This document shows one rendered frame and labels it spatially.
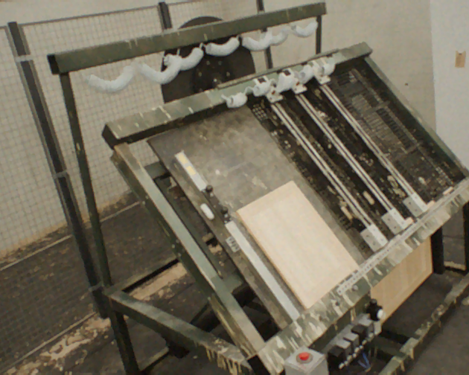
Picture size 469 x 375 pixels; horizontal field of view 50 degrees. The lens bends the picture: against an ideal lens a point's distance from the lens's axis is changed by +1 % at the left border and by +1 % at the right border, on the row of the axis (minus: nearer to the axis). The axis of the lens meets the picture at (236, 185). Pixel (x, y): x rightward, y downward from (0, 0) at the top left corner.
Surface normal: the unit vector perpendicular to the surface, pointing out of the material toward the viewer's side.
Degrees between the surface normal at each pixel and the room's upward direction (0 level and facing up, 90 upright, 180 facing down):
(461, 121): 90
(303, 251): 51
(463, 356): 0
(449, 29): 90
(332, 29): 90
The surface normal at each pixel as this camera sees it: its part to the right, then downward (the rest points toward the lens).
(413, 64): -0.65, 0.36
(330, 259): 0.43, -0.51
